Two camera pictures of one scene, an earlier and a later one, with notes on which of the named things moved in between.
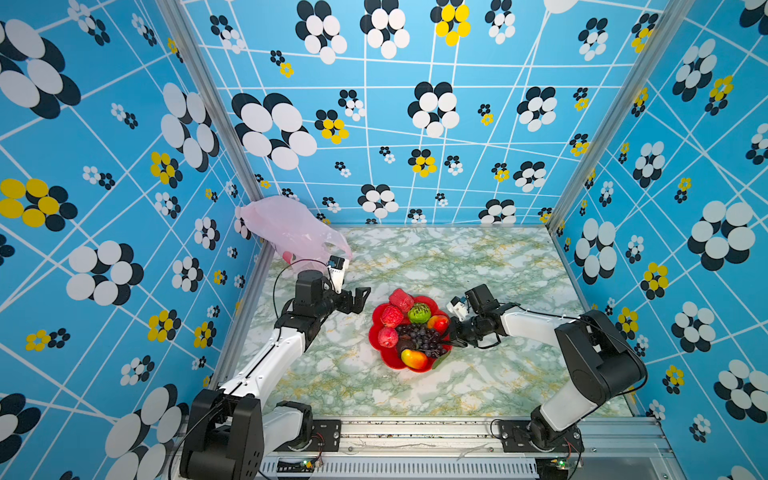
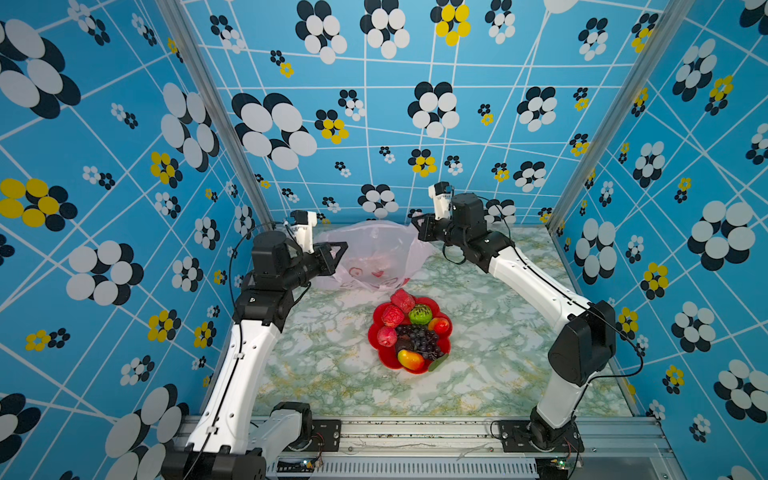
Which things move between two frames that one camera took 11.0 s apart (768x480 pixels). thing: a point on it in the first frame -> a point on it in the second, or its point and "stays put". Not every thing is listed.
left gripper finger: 361,294 -> 343,246
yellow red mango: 413,359 stays put
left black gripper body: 341,302 -> 314,265
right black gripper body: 468,331 -> 443,230
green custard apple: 419,313 stays put
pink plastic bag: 293,228 -> 380,255
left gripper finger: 358,303 -> 332,263
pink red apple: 388,337 stays put
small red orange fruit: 438,323 stays put
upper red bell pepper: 402,300 stays put
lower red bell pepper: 391,316 stays put
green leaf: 438,361 stays put
